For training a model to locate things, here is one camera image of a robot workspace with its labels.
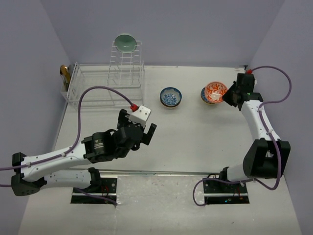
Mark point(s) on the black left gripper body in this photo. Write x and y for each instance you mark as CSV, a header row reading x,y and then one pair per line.
x,y
147,136

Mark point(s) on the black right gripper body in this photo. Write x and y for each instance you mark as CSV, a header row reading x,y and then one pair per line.
x,y
229,96

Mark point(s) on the dark blue patterned bowl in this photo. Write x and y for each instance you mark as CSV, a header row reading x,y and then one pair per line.
x,y
203,94

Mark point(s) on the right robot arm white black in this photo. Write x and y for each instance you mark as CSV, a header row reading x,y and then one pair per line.
x,y
267,157

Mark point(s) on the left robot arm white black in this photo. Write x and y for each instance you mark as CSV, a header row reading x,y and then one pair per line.
x,y
53,170

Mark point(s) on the gold utensil in holder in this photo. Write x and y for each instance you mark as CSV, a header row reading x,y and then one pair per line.
x,y
64,72

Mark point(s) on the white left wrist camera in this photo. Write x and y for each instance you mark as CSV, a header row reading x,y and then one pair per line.
x,y
140,116

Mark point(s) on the white wire dish rack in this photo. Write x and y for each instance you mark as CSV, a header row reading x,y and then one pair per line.
x,y
125,73

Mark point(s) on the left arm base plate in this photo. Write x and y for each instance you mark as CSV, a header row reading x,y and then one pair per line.
x,y
105,193

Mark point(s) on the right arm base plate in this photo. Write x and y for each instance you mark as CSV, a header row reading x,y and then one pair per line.
x,y
217,193

